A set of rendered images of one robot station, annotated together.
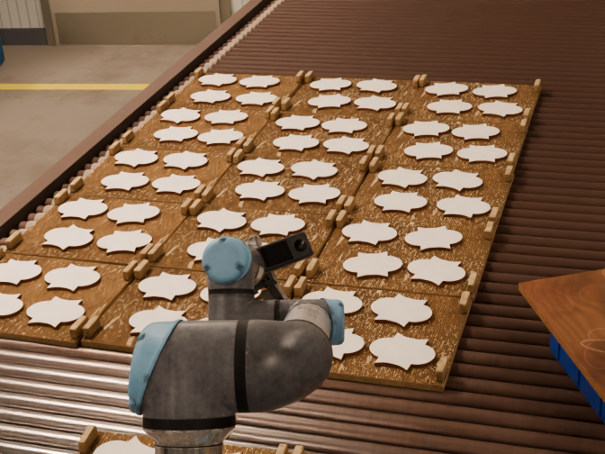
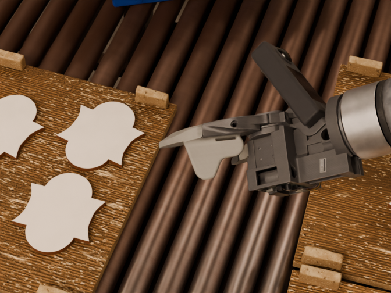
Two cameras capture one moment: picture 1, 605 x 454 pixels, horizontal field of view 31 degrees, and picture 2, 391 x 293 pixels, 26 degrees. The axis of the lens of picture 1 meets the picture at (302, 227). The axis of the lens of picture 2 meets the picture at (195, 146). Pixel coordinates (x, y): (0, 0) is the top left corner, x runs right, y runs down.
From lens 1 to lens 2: 194 cm
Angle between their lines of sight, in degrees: 69
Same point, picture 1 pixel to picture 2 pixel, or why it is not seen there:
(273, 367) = not seen: outside the picture
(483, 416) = (225, 81)
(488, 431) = (254, 80)
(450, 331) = (60, 84)
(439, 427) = not seen: hidden behind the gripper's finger
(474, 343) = (80, 70)
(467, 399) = (191, 90)
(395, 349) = (97, 140)
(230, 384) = not seen: outside the picture
